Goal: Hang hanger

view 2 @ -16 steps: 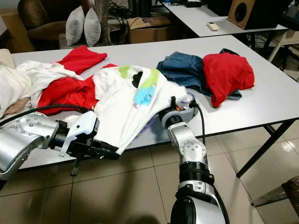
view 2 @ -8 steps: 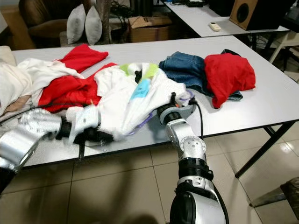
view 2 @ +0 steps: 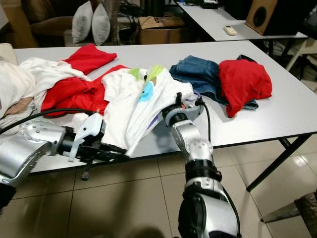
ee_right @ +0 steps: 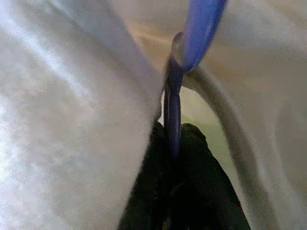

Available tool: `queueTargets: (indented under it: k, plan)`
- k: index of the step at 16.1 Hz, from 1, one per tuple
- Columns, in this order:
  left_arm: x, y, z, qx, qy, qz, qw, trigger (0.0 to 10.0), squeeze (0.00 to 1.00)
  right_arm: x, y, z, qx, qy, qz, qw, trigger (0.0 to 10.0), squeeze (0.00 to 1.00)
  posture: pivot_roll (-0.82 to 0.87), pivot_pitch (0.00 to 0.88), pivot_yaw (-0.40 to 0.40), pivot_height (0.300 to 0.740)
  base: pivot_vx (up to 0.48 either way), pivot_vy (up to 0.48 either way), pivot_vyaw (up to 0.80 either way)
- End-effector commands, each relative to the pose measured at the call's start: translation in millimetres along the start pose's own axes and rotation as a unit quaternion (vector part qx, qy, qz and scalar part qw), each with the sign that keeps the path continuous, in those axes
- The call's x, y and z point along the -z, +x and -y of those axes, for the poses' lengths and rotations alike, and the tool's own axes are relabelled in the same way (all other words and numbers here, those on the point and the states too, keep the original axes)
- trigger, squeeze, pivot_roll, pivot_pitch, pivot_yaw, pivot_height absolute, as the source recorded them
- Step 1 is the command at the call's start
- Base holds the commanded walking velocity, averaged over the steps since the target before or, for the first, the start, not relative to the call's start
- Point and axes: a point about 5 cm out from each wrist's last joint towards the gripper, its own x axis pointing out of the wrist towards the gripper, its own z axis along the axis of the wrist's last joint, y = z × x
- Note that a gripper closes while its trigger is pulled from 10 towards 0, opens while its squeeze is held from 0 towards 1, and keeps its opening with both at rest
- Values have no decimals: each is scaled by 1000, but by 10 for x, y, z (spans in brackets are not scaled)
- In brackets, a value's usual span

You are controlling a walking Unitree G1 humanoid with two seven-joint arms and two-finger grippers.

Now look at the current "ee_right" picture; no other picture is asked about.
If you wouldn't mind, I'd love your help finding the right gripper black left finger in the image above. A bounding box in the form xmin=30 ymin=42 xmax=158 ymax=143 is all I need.
xmin=117 ymin=120 xmax=173 ymax=230

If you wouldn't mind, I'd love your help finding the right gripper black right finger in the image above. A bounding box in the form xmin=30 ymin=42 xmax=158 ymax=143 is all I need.
xmin=171 ymin=123 xmax=245 ymax=230

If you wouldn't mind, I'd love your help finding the purple plastic hanger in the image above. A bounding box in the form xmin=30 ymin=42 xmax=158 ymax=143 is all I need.
xmin=162 ymin=0 xmax=228 ymax=160

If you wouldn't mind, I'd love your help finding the white garment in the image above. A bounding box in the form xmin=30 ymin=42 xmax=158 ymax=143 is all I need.
xmin=0 ymin=0 xmax=307 ymax=230

